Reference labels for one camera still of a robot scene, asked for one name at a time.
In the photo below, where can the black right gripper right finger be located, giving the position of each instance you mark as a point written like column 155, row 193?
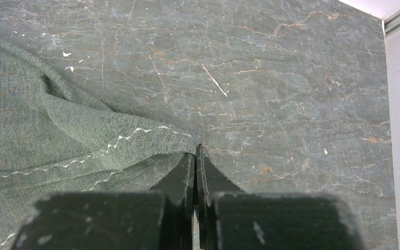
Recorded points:
column 217, row 205

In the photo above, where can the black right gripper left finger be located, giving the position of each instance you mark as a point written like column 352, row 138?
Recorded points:
column 176, row 223

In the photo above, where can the grey cloth napkin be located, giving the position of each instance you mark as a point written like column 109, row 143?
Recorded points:
column 54, row 136

